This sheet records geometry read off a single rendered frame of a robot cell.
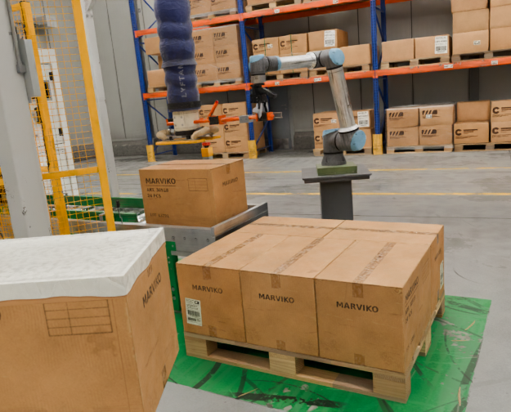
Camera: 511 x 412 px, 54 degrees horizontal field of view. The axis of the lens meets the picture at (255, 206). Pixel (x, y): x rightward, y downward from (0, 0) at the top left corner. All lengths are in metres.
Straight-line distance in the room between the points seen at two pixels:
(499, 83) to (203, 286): 9.38
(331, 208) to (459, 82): 7.78
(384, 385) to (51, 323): 1.60
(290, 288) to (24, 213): 1.51
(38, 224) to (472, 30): 8.43
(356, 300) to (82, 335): 1.36
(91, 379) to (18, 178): 1.85
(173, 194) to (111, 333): 2.25
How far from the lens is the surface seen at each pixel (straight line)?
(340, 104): 3.68
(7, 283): 1.27
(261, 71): 3.15
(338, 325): 2.38
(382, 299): 2.26
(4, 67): 3.00
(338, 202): 3.88
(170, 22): 3.42
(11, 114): 2.99
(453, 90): 11.37
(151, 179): 3.49
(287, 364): 2.61
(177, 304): 3.49
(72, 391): 1.33
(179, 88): 3.39
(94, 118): 3.43
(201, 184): 3.24
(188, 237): 3.23
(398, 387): 2.43
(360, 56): 10.31
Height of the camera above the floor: 1.38
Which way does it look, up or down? 13 degrees down
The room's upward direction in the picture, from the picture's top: 5 degrees counter-clockwise
